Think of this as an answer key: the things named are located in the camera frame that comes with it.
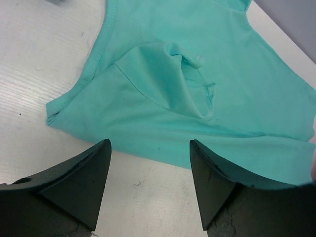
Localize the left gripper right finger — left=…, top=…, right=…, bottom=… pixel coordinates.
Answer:
left=190, top=140, right=316, bottom=237

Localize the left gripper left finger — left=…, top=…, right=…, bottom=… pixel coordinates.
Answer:
left=0, top=139, right=112, bottom=237

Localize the mint green t shirt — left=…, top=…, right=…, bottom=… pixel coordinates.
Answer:
left=46, top=0, right=316, bottom=189

